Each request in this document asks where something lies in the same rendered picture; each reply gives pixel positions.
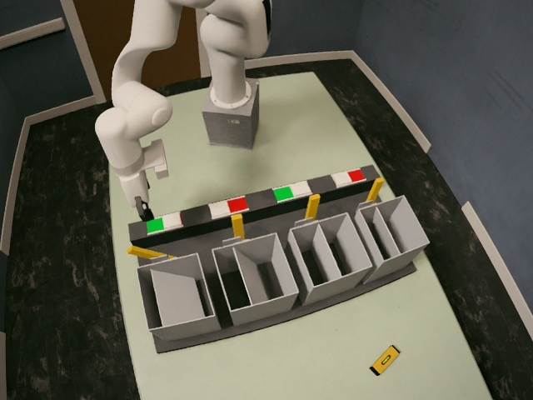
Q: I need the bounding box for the yellow pocket level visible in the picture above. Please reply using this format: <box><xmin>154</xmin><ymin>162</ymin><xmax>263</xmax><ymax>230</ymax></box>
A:
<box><xmin>369</xmin><ymin>345</ymin><xmax>400</xmax><ymax>376</ymax></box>

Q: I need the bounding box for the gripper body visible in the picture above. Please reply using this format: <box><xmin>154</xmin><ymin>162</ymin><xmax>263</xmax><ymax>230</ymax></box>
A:
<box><xmin>115</xmin><ymin>167</ymin><xmax>149</xmax><ymax>208</ymax></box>

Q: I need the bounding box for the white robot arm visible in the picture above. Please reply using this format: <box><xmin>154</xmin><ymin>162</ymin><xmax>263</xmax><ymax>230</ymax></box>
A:
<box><xmin>95</xmin><ymin>0</ymin><xmax>271</xmax><ymax>179</ymax></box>

